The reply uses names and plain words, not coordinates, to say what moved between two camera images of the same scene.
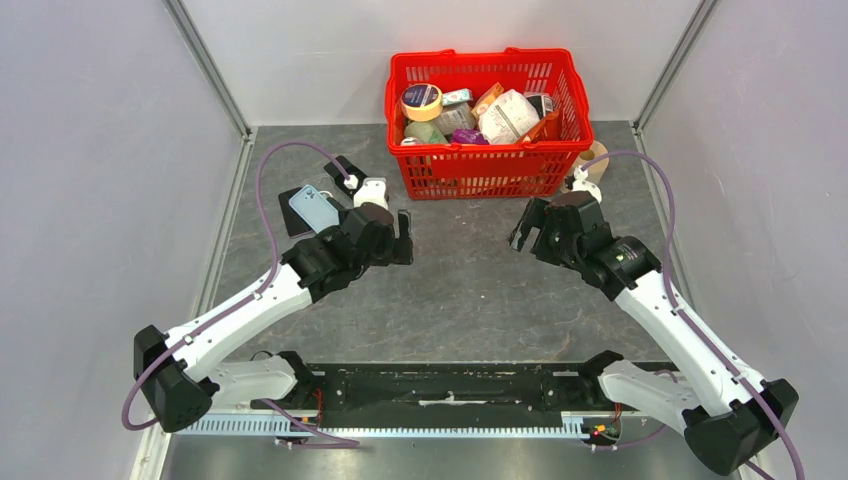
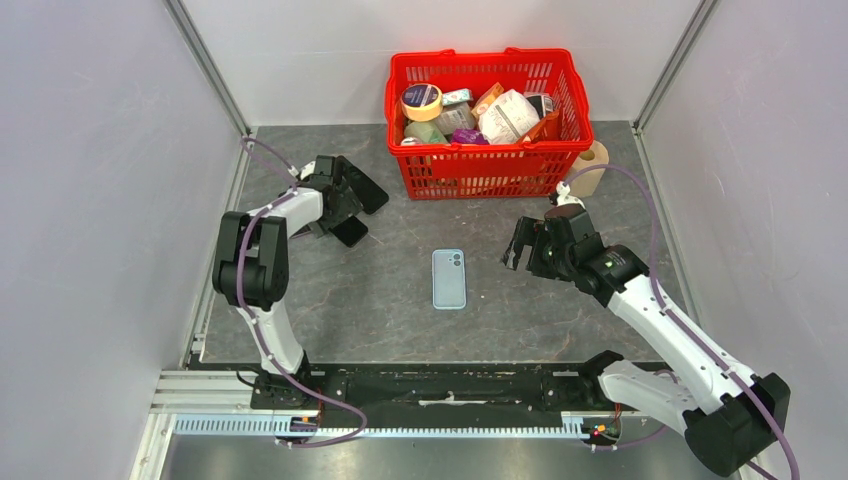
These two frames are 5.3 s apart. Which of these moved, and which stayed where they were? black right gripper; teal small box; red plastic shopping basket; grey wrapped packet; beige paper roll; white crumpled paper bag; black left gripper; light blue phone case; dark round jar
Moved: black left gripper; black right gripper; light blue phone case
Stayed: teal small box; white crumpled paper bag; dark round jar; beige paper roll; grey wrapped packet; red plastic shopping basket
